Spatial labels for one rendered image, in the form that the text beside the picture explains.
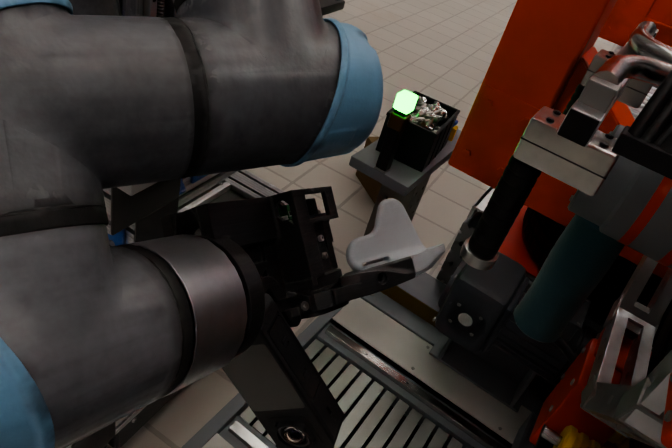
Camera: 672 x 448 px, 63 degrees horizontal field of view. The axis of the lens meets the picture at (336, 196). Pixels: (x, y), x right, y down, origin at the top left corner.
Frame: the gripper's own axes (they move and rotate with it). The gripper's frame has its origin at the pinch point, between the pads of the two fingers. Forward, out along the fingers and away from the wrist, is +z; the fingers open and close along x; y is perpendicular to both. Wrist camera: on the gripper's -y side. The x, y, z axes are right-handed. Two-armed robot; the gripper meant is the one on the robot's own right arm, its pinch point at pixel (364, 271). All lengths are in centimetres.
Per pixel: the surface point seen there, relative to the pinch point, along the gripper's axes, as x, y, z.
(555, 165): -15.1, 5.2, 17.3
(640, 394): -17.4, -18.2, 16.8
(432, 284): 35, -18, 107
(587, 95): -19.6, 10.9, 15.6
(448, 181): 46, 12, 184
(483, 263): -3.9, -4.1, 23.0
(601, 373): -11.5, -23.7, 39.5
